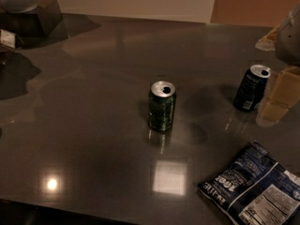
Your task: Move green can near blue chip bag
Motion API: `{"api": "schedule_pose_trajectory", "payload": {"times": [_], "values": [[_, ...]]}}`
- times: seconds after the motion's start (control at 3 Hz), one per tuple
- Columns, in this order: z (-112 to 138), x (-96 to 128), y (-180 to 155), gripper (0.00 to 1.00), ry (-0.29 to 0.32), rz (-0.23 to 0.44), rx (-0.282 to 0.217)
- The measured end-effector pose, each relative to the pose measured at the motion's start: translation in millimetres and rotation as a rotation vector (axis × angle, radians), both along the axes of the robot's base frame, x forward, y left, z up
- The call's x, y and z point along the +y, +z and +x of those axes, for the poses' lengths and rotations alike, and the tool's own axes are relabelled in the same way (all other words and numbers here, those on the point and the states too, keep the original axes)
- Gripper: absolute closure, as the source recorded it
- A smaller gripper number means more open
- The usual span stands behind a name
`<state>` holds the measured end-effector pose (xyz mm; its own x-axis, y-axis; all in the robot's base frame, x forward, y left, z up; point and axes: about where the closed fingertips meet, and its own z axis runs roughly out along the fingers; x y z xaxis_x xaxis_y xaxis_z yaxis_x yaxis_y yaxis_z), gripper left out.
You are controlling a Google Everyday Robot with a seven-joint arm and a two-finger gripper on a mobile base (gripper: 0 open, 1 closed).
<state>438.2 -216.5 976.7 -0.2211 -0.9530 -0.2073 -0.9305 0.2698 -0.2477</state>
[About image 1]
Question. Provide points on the blue chip bag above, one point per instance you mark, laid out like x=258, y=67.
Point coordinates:
x=254, y=189

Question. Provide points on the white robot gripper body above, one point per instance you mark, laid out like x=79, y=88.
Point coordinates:
x=290, y=41

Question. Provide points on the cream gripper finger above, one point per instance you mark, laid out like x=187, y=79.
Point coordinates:
x=281, y=93
x=268, y=42

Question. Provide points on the dark blue soda can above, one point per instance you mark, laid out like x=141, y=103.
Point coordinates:
x=251, y=88

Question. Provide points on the dark wooden stand block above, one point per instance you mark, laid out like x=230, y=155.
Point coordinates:
x=37, y=23

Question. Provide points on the small white label card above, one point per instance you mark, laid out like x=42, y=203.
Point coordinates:
x=10, y=39

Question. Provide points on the green soda can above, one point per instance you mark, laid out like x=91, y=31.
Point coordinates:
x=161, y=105

